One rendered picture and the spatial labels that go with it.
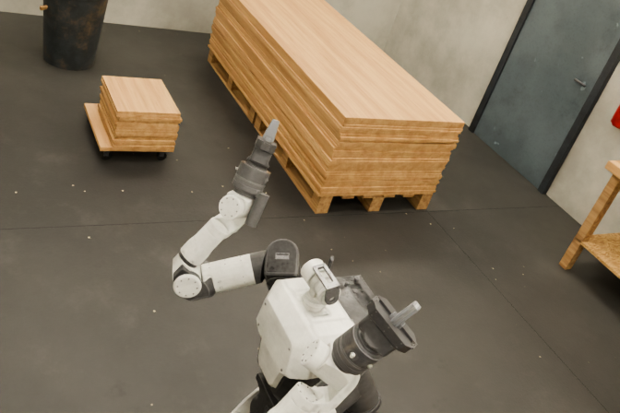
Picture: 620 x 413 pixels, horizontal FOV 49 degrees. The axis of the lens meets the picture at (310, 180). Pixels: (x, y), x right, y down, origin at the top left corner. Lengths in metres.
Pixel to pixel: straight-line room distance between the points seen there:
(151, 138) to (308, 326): 3.11
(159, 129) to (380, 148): 1.51
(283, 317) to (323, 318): 0.10
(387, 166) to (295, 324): 3.12
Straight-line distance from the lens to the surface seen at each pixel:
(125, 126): 4.57
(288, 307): 1.79
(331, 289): 1.69
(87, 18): 5.68
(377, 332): 1.38
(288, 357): 1.77
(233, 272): 1.93
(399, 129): 4.63
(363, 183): 4.76
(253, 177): 1.81
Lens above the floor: 2.51
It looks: 30 degrees down
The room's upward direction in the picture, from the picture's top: 19 degrees clockwise
